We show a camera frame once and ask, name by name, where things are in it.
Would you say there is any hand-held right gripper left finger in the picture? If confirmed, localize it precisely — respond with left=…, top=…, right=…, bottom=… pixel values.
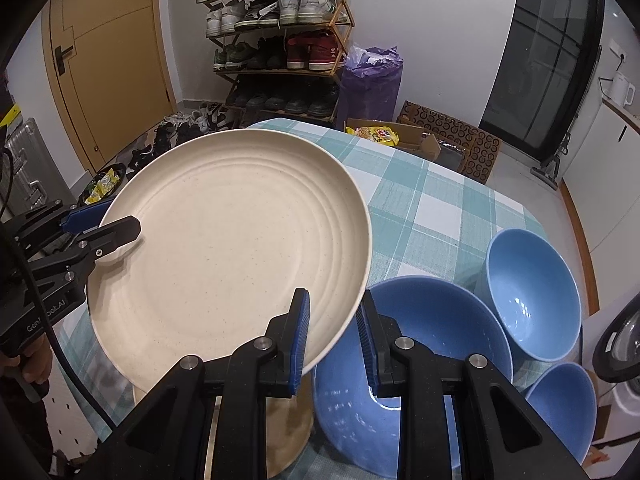
left=85, top=287, right=313, bottom=480

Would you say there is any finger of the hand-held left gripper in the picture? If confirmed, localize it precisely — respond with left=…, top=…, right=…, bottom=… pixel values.
left=10, top=197, right=117, bottom=251
left=60, top=216, right=142, bottom=271

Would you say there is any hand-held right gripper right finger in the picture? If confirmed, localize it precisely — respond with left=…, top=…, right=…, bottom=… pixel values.
left=357, top=290, right=593, bottom=480

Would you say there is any large blue bowl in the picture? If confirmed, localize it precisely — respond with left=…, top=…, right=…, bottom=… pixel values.
left=311, top=276, right=514, bottom=480

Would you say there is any beige plate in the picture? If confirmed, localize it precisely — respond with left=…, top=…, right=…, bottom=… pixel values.
left=132, top=382, right=315, bottom=480
left=86, top=129, right=372, bottom=392

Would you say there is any small blue bowl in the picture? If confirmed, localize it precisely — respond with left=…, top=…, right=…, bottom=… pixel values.
left=524, top=361, right=598, bottom=466

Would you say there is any person's left forearm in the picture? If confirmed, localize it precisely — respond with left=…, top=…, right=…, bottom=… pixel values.
left=0, top=380, right=53, bottom=476

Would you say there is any person's left hand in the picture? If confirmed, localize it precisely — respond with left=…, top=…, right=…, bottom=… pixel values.
left=0, top=342, right=53, bottom=388

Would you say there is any yellow green snack bag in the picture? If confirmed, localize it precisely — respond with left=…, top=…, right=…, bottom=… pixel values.
left=90, top=169, right=122, bottom=200

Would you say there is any silver suitcase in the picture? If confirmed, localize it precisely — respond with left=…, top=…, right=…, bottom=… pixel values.
left=0, top=117, right=53, bottom=216

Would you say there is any scattered dark shoes pile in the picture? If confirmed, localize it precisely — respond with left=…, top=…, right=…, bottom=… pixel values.
left=127, top=101, right=236, bottom=171

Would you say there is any white dotted sheet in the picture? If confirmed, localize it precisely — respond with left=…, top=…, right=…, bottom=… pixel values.
left=45, top=375, right=118, bottom=466

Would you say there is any yellow wooden door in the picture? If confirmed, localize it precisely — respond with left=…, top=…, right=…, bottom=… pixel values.
left=27, top=0, right=176, bottom=173

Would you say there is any medium blue bowl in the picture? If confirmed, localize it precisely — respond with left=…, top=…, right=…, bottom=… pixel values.
left=481, top=228, right=584, bottom=364

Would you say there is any grey foil tray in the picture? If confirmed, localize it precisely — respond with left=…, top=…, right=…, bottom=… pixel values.
left=437, top=141, right=473, bottom=173

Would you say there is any yellow snack packet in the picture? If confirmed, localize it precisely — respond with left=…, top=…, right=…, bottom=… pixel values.
left=346, top=125, right=401, bottom=147

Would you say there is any open cardboard box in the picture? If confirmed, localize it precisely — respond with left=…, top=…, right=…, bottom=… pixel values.
left=345, top=117, right=443, bottom=161

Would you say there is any circle print cardboard sheet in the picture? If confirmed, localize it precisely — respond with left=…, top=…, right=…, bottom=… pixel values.
left=395, top=101, right=502, bottom=185

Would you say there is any grey floor mop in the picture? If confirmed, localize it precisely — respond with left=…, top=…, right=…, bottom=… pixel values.
left=531, top=45, right=603, bottom=190

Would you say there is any purple plastic bag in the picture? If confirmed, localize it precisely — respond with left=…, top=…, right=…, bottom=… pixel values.
left=336, top=45, right=404, bottom=128

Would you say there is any white washing machine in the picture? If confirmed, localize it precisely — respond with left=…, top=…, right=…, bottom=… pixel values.
left=582, top=290, right=640, bottom=441

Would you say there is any wooden shoe rack with shoes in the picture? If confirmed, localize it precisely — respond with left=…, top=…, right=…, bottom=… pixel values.
left=195, top=0, right=353, bottom=118

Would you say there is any white kitchen cabinet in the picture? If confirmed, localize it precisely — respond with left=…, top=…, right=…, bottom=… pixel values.
left=560, top=95, right=640, bottom=306

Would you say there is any black glass door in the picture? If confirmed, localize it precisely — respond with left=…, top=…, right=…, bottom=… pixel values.
left=479, top=0, right=606, bottom=157

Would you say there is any white electric kettle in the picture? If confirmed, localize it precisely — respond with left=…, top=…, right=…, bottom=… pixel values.
left=607, top=72, right=637, bottom=108

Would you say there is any black door handle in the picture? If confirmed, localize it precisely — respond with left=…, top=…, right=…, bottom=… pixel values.
left=53, top=45, right=75, bottom=77

